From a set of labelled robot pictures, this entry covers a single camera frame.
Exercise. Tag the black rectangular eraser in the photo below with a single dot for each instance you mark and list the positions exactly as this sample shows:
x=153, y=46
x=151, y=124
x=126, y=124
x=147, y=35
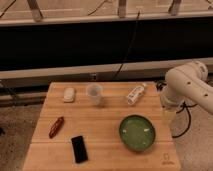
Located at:
x=79, y=148

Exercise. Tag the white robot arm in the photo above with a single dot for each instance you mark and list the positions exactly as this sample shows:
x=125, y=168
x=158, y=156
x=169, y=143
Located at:
x=187, y=81

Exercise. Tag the translucent plastic cup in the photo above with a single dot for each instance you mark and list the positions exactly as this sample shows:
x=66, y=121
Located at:
x=94, y=93

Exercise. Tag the green ceramic bowl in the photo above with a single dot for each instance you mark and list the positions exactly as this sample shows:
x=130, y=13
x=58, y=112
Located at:
x=137, y=133

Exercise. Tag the small white plastic bottle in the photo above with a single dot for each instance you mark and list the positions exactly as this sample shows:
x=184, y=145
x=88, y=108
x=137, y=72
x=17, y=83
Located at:
x=134, y=95

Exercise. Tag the reddish brown pen case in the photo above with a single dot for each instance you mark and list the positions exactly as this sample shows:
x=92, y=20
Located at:
x=56, y=127

